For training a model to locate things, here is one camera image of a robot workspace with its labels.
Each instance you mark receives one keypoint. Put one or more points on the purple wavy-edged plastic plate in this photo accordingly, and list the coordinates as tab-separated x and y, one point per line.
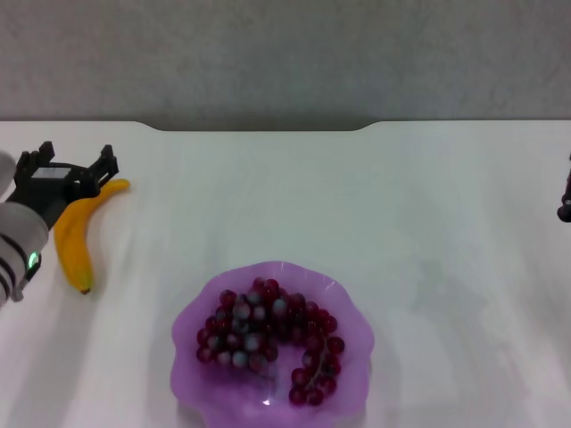
201	388

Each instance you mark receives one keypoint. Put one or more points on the dark red grape bunch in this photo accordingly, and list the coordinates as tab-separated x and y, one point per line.
250	325

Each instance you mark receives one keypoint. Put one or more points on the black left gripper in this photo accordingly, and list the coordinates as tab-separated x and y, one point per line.
49	187

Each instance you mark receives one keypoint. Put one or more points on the yellow banana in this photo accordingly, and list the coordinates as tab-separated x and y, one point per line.
76	249

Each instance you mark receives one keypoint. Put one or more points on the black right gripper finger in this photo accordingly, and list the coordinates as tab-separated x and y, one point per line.
567	209

